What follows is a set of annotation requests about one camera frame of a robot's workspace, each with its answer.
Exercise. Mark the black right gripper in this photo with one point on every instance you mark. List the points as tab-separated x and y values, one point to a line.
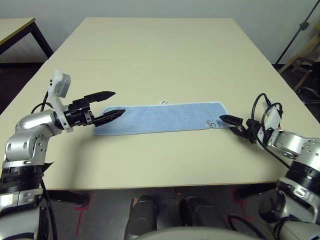
252	131

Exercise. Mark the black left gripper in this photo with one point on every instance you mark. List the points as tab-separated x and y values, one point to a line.
78	113

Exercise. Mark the light blue towel white trim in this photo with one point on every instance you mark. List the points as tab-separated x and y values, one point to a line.
162	117

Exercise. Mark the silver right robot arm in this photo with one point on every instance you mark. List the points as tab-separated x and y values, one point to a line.
287	142

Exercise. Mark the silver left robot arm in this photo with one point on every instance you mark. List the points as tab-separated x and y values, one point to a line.
27	125

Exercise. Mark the black table base foot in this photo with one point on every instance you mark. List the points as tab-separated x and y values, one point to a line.
72	198
250	192

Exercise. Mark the black office chair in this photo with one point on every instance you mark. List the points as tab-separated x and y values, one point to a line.
315	67

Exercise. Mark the black robot left foot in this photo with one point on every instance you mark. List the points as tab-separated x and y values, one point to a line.
141	215

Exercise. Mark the grey robot torso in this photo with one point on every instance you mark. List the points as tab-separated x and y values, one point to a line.
187	233

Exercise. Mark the black tripod pole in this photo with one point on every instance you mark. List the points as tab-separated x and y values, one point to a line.
304	25

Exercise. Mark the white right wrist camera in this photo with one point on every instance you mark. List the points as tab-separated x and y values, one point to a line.
272	116

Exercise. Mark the beige side table black frame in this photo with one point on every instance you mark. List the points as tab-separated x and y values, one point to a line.
12	27

